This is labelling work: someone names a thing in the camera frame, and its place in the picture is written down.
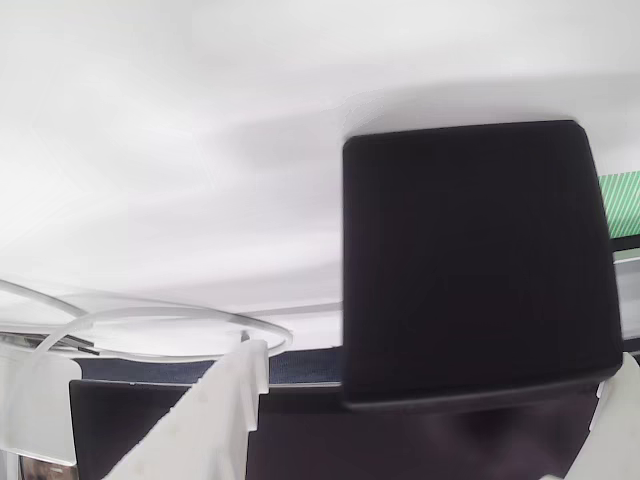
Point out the green striped tape strip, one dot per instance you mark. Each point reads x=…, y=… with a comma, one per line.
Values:
x=622, y=205

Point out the black monitor screen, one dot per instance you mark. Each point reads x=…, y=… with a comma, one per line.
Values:
x=400, y=440

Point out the black cube block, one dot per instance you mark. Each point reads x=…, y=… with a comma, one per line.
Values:
x=475, y=260

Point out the white plastic box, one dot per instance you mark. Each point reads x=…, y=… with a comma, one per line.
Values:
x=40, y=400

